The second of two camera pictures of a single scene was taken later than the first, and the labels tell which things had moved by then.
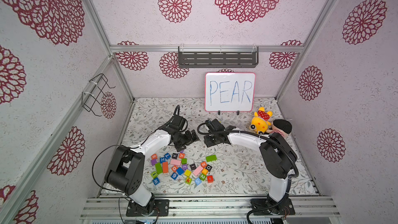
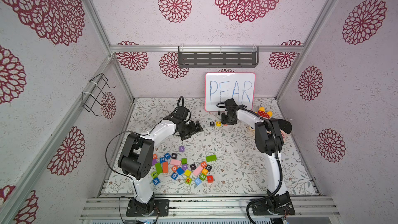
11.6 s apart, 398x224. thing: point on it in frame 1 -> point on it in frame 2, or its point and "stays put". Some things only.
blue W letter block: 156,181 stays put
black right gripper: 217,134 -> 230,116
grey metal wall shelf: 218,57 stays put
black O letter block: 209,167 stays put
